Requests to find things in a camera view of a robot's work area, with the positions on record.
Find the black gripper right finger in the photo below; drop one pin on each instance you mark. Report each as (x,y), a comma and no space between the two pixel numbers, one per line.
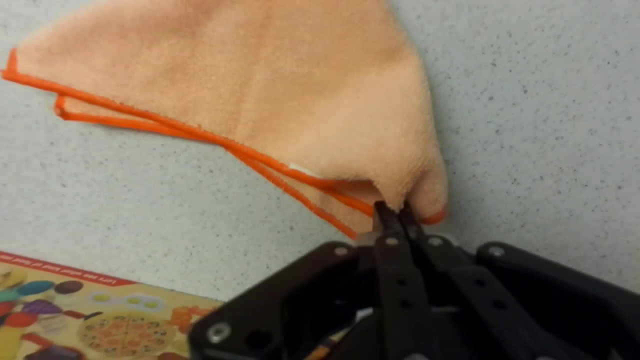
(520,307)

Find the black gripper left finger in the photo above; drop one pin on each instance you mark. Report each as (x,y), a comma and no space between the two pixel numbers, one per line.
(392,293)

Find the blue toy food box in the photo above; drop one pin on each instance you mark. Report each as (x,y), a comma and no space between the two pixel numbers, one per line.
(100,320)

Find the orange microfiber cloth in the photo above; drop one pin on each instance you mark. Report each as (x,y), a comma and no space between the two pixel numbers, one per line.
(301,81)

